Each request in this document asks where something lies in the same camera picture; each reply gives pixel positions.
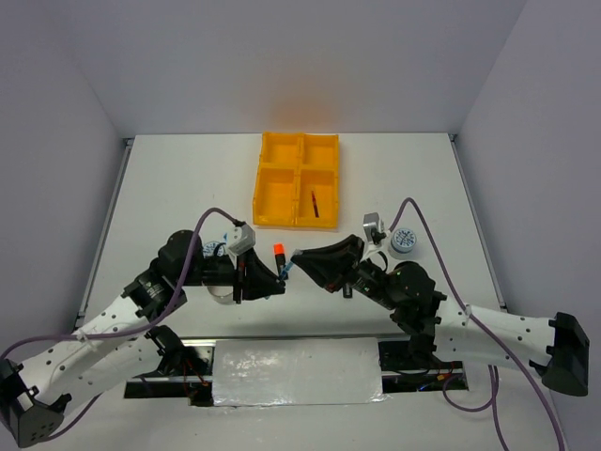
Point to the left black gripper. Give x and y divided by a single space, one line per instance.
257 281

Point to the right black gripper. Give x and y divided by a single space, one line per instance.
330 264

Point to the blue gel pen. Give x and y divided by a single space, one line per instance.
285 270

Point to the orange cap black highlighter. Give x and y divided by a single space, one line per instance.
279 255

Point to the red pen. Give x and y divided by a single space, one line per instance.
314 204

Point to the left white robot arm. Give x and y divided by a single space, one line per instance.
128 338

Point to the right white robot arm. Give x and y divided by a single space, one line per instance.
441 329

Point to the clear tape roll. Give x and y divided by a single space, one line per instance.
221 295

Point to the left blue putty jar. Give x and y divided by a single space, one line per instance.
213 249

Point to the blue putty jar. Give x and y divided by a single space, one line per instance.
402 242
213 249

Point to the right blue putty jar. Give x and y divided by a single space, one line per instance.
402 242

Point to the yellow four-compartment organizer tray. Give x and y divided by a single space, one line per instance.
290 166

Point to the silver foil covered panel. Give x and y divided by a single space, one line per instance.
296 372

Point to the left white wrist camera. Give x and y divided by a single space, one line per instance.
239 239

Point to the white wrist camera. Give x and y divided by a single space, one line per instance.
374 229
239 239

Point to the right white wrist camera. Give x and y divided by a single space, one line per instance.
374 229

